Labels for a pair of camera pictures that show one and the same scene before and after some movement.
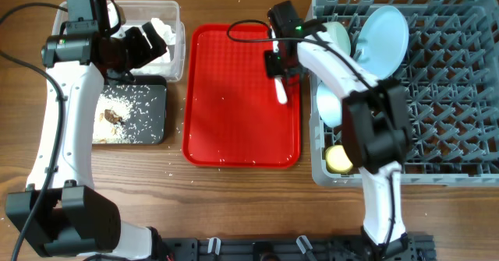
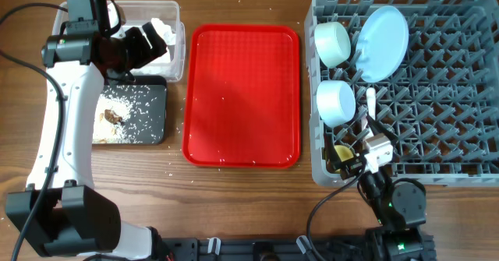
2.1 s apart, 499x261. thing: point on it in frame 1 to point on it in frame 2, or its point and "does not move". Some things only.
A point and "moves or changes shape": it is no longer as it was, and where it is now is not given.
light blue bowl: (330, 106) does not move
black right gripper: (271, 64) to (348, 167)
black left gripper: (145, 54) does not move
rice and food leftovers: (109, 114) does not move
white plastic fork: (281, 90) moves or changes shape
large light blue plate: (382, 40) does not move
